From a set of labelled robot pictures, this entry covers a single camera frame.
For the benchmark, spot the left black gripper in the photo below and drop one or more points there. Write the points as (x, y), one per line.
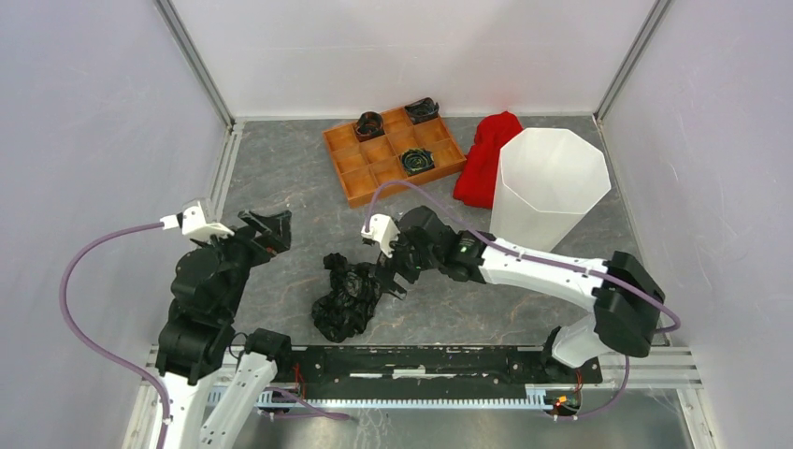
(279, 224)

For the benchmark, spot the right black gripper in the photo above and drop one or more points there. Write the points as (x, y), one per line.
(387, 271)

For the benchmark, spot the black trash bag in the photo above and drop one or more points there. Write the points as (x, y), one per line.
(347, 308)

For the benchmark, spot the white plastic trash bin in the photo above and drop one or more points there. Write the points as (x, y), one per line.
(548, 179)

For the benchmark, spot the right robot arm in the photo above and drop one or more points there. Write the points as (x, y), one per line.
(620, 298)

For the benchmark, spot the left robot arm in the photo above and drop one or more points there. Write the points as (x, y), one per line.
(207, 289)

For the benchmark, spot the orange compartment tray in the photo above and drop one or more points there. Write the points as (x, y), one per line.
(363, 167)

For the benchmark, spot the rolled black bag front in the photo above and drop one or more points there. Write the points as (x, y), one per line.
(416, 161)

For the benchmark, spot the rolled black bag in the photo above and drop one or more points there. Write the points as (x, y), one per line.
(416, 161)
(368, 126)
(422, 111)

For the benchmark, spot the red cloth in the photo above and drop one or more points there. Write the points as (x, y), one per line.
(476, 184)

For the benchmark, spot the rolled black bag left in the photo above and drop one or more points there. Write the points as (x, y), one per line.
(368, 126)

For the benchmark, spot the rolled black bag back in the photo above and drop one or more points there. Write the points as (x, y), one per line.
(422, 111)

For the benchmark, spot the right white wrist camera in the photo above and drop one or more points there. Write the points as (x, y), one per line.
(382, 230)

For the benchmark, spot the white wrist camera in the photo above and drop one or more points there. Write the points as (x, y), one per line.
(195, 222)
(382, 230)

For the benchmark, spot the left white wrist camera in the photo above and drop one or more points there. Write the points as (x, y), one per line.
(195, 222)

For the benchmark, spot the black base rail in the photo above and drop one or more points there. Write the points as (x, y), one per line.
(427, 372)

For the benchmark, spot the left aluminium corner post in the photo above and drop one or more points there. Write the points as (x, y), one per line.
(190, 52)

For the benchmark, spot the aluminium corner post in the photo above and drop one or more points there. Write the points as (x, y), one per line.
(190, 52)
(637, 48)

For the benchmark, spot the right aluminium corner post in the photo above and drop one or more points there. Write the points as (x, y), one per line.
(637, 48)

